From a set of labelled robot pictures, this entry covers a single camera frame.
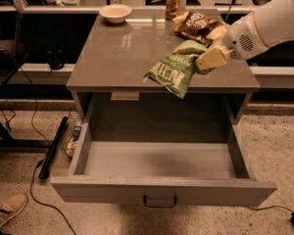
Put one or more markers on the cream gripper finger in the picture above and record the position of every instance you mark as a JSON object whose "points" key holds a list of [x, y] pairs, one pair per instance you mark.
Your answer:
{"points": [[214, 57]]}

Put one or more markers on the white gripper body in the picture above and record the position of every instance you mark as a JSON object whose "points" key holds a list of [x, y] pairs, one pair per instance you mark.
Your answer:
{"points": [[242, 38]]}

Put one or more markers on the green jalapeno chip bag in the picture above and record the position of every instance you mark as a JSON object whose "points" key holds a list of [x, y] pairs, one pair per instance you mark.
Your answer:
{"points": [[176, 69]]}

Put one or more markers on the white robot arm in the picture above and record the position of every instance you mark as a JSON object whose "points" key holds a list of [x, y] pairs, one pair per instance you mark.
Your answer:
{"points": [[275, 22]]}

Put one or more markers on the brown chip bag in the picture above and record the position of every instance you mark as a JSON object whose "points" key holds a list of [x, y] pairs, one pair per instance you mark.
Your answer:
{"points": [[198, 27]]}

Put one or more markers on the open grey top drawer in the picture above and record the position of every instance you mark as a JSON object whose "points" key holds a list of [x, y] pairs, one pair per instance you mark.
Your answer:
{"points": [[161, 147]]}

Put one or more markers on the orange drink can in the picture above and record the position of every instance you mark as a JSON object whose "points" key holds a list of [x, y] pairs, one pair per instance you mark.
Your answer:
{"points": [[172, 7]]}

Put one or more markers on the white bowl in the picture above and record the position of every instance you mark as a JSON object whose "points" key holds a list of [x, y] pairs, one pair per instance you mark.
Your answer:
{"points": [[116, 13]]}

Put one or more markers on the black headphones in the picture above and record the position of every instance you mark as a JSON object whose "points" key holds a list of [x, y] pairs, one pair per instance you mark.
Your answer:
{"points": [[56, 60]]}

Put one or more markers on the black bar on floor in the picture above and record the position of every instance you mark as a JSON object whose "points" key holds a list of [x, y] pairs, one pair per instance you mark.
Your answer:
{"points": [[44, 172]]}

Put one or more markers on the tan shoe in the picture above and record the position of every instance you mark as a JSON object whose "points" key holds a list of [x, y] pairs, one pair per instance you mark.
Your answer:
{"points": [[11, 208]]}

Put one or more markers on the black drawer handle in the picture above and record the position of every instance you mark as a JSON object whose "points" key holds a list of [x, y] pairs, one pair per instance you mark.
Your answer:
{"points": [[159, 203]]}

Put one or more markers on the wire basket with items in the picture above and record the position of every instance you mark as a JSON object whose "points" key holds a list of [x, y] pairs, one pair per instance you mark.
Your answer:
{"points": [[71, 135]]}

